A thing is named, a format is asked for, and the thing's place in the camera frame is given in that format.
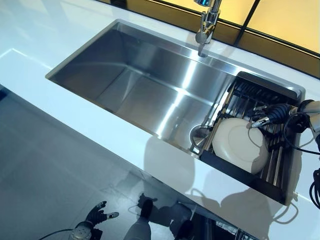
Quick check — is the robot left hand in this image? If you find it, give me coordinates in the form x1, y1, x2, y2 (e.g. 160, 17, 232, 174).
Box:
86, 201, 120, 225

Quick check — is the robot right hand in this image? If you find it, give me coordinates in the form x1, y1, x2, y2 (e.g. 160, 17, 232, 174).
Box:
247, 102, 299, 129

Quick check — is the cream round ceramic plate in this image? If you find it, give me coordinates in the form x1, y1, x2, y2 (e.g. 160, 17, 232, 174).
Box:
211, 117, 271, 175

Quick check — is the black dish drying rack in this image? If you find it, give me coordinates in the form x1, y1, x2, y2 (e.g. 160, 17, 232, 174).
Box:
201, 71, 305, 206

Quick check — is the steel sink drain strainer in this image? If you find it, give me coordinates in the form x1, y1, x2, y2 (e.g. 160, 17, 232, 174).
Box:
189, 124, 213, 151

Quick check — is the chrome gooseneck kitchen faucet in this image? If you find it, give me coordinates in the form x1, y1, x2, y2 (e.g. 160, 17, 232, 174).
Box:
194, 0, 223, 58

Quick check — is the stainless steel sink basin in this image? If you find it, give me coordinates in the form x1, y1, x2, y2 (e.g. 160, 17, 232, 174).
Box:
44, 18, 306, 206

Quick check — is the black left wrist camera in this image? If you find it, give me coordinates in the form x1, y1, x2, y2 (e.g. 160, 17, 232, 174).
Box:
92, 226, 104, 240

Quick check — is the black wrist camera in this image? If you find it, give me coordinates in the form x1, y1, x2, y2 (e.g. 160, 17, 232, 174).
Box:
288, 113, 311, 134
92, 226, 104, 240

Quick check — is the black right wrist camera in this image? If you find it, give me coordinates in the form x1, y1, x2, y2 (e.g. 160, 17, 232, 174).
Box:
288, 113, 311, 134

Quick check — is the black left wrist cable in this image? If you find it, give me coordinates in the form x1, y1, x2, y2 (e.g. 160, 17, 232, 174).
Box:
37, 227, 76, 240

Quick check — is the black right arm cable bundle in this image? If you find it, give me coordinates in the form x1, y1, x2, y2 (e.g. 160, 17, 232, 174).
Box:
309, 167, 320, 209

